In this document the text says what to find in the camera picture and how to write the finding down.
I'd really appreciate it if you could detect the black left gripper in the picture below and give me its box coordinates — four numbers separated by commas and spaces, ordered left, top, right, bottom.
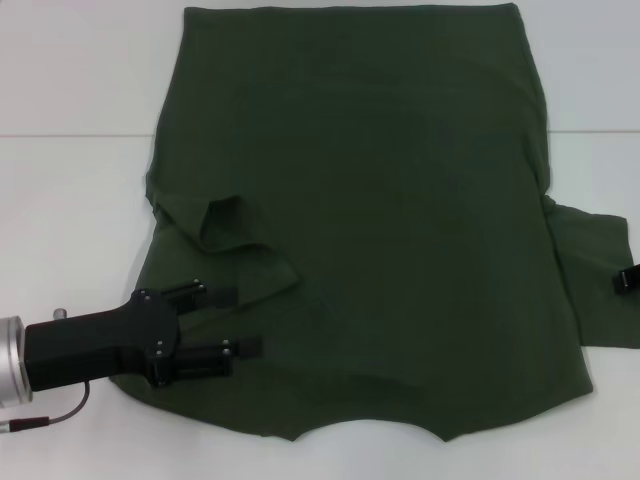
24, 280, 264, 391

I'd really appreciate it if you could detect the dark green t-shirt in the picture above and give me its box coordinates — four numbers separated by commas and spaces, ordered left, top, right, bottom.
107, 3, 640, 444

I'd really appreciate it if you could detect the left arm cable with plug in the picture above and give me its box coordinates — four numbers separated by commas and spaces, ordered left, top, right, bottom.
0, 382, 92, 431

